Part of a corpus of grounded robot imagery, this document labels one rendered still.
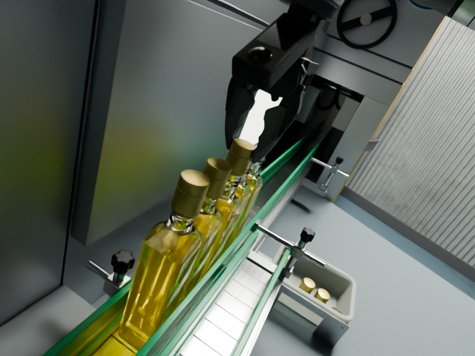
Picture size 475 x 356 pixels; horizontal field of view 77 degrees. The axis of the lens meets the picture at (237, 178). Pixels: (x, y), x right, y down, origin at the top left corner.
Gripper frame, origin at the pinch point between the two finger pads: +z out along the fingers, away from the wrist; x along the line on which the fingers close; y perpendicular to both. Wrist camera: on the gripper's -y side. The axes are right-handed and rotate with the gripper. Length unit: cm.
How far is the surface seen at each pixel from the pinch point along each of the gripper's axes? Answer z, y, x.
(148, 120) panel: 0.6, -5.7, 12.2
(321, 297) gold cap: 36, 27, -26
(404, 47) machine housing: -28, 102, -14
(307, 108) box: 9, 114, 11
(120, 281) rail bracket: 20.0, -13.5, 4.8
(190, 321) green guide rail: 20.6, -11.7, -5.9
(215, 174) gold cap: 1.6, -7.3, -0.3
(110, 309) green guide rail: 21.1, -16.6, 3.2
